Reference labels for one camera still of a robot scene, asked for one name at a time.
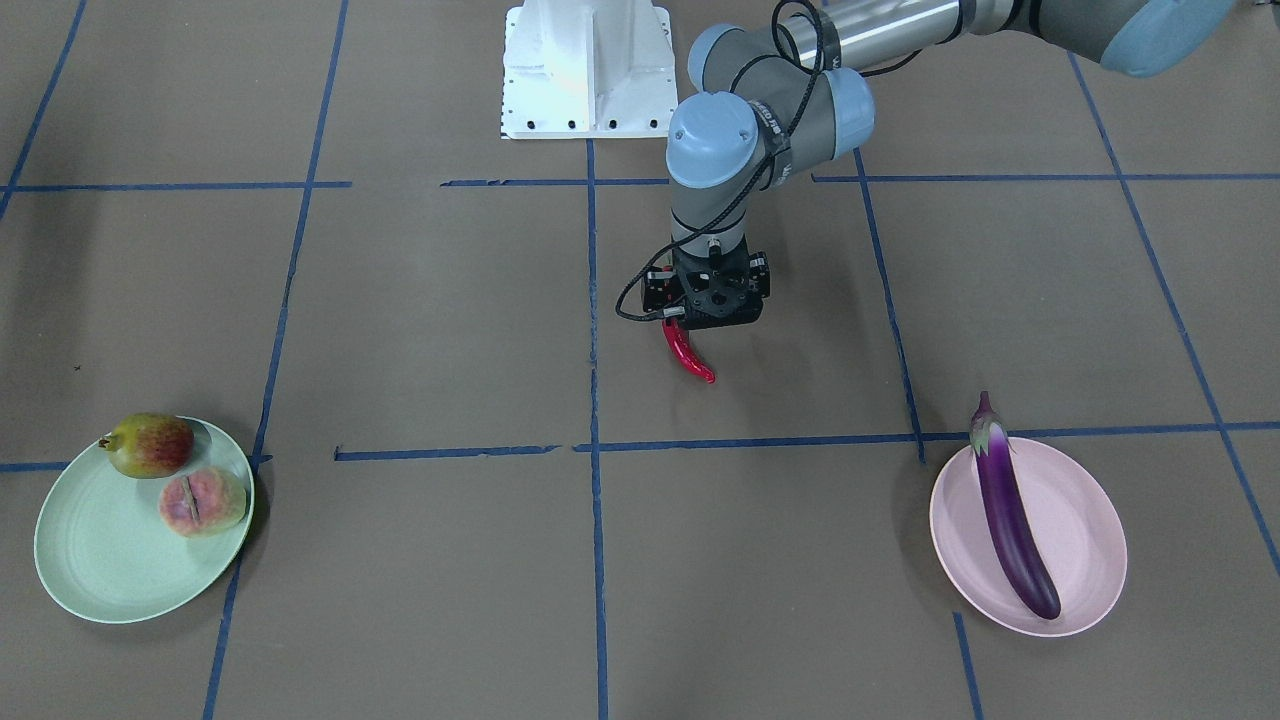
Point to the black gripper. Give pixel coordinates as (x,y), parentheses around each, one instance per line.
(657,289)

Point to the red chili pepper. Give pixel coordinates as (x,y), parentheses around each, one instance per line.
(680,345)

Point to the purple eggplant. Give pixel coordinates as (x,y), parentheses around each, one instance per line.
(1008,525)

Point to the green pink peach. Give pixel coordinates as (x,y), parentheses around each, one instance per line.
(202,503)

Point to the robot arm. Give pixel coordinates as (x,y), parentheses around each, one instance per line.
(771,103)

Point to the pink plate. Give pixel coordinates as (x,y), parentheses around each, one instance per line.
(1076,528)

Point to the light green plate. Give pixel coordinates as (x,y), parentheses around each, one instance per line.
(102,550)

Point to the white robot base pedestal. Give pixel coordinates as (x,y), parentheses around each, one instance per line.
(587,69)

